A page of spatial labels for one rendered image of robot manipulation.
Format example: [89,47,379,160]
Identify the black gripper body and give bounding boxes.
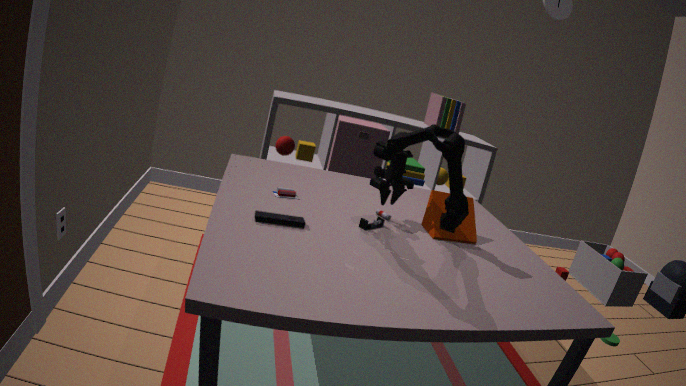
[370,163,414,190]

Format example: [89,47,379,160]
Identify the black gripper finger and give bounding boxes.
[391,186,407,205]
[380,189,392,206]

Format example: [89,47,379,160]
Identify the white and red battery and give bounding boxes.
[376,209,391,221]

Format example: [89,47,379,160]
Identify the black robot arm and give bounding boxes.
[374,124,469,233]

